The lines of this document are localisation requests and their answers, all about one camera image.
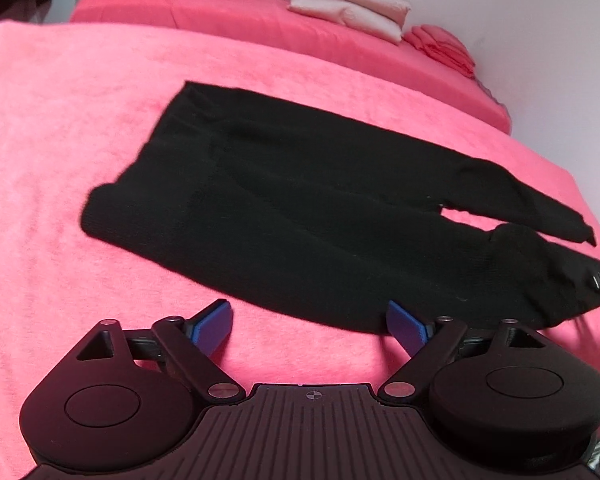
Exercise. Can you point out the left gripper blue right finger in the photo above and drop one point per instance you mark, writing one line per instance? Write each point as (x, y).
(429, 342)

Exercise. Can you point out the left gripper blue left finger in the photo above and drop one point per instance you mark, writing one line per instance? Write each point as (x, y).
(187, 347)

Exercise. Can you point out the pink plush blanket near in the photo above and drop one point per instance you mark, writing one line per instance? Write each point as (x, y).
(77, 104)

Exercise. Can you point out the folded red blanket stack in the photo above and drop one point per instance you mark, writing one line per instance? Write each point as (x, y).
(442, 46)

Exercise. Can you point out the lower pale pink pillow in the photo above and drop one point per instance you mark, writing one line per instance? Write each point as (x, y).
(349, 15)

